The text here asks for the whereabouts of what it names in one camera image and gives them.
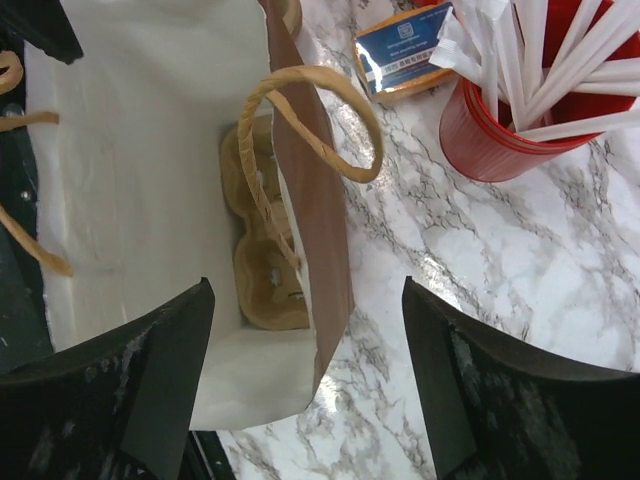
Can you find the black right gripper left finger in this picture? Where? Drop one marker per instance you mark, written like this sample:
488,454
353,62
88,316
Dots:
117,406

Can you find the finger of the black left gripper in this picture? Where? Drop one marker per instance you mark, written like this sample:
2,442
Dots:
45,25

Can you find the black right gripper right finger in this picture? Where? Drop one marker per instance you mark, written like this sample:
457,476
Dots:
496,407

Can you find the brown paper bag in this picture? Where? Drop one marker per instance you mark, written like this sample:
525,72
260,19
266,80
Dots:
131,198

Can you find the red ribbed cup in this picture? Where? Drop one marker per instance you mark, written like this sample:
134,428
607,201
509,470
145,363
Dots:
482,149

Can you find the blue tan small box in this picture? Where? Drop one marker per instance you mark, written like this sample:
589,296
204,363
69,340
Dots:
392,58

